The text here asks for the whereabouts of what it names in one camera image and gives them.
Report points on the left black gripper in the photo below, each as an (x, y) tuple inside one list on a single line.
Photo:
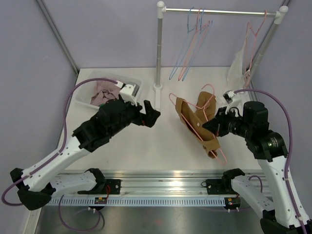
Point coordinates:
[(149, 119)]

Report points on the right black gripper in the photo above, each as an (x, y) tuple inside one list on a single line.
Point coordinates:
[(217, 125)]

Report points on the brown tank top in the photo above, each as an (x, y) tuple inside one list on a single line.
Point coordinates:
[(193, 120)]

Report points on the pink hanger with brown top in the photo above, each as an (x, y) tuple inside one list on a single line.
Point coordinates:
[(221, 158)]

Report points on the mauve tank top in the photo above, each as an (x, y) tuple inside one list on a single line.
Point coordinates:
[(103, 92)]

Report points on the white tank top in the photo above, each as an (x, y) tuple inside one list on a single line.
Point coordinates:
[(235, 80)]

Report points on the light blue hanger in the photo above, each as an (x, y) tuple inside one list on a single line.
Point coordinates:
[(197, 48), (180, 57)]

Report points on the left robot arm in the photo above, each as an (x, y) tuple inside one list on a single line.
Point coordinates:
[(38, 184)]

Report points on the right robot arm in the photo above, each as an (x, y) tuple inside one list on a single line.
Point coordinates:
[(278, 215)]

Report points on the white plastic basket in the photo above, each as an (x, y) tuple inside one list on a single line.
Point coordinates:
[(85, 92)]

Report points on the metal clothes rack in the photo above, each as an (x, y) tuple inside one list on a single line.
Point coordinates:
[(258, 53)]

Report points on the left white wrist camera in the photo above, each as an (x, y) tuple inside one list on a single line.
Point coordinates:
[(128, 92)]

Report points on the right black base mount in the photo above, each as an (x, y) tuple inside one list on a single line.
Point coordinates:
[(214, 187)]

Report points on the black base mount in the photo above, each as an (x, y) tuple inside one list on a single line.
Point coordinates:
[(214, 187), (111, 186)]

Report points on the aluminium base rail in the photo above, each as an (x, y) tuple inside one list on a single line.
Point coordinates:
[(162, 183)]

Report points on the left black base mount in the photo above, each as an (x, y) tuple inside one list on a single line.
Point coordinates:
[(111, 186)]

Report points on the white slotted cable duct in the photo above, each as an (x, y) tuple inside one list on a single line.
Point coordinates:
[(116, 201)]

